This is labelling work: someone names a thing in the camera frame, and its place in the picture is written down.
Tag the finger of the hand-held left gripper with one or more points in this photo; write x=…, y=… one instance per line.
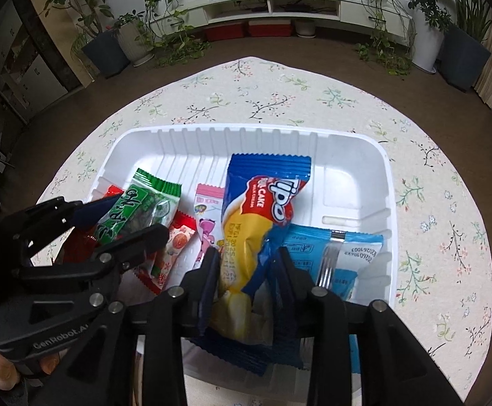
x=144, y=239
x=102, y=209

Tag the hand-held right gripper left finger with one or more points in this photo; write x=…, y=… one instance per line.
x=207, y=296

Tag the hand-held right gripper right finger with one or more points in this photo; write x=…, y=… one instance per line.
x=279, y=300

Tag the white fruit print snack packet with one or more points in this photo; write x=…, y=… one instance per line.
x=178, y=241

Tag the green snack packet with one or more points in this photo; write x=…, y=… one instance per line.
x=144, y=203

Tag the red snack packet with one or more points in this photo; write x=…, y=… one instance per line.
x=81, y=245

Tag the light blue snack packet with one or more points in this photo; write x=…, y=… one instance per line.
x=305, y=245

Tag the pink cartoon snack packet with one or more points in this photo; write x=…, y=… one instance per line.
x=205, y=220

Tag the blue yellow cake packet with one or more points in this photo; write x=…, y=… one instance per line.
x=246, y=237

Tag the white plastic tray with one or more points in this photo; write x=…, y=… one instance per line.
x=347, y=169

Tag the tall plant in dark pot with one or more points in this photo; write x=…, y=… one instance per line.
x=106, y=55

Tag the plant in grey ribbed pot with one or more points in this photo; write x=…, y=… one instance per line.
x=136, y=44

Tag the round floral tablecloth table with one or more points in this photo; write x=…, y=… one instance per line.
x=271, y=93

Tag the red storage box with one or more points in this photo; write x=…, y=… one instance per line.
x=269, y=28
x=225, y=31

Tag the white bowl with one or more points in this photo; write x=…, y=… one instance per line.
x=305, y=27

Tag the plant in white pot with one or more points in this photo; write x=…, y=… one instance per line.
x=427, y=50

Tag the white television cabinet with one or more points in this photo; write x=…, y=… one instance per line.
x=355, y=12

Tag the large leaf plant dark pot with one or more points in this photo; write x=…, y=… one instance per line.
x=461, y=59

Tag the wooden wall cabinet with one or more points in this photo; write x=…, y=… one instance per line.
x=38, y=76

